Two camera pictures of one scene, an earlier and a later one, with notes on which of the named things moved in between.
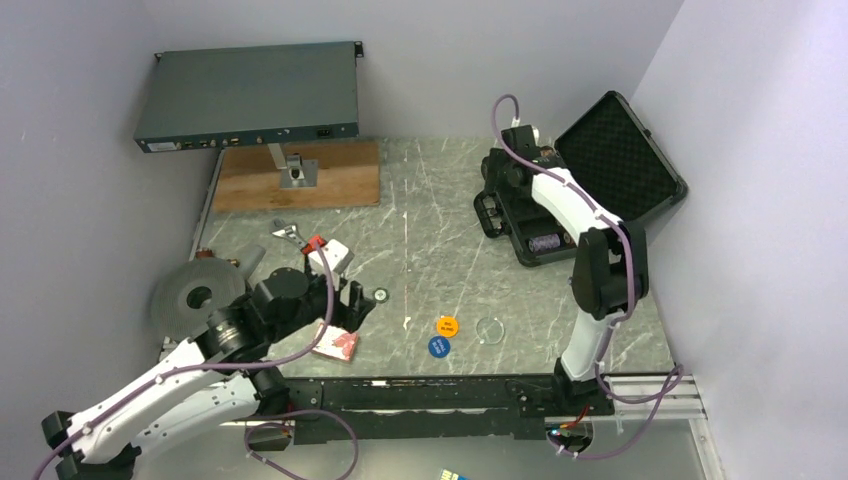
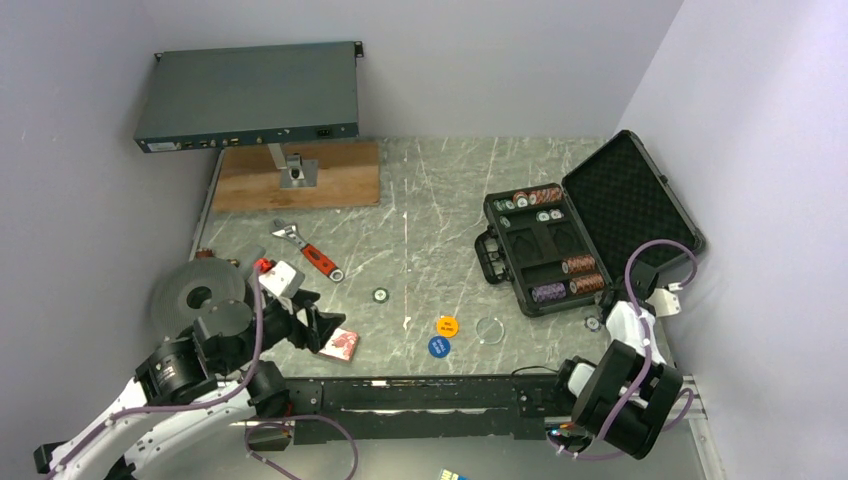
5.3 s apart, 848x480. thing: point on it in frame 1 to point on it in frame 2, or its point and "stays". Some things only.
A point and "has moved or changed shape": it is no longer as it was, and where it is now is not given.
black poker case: (613, 155) has moved or changed shape
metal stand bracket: (296, 173) stays
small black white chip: (380, 295) stays
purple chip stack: (544, 242) to (549, 292)
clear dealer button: (490, 330) stays
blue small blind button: (439, 346) stays
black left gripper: (349, 316) to (321, 325)
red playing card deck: (336, 343) stays
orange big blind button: (447, 326) stays
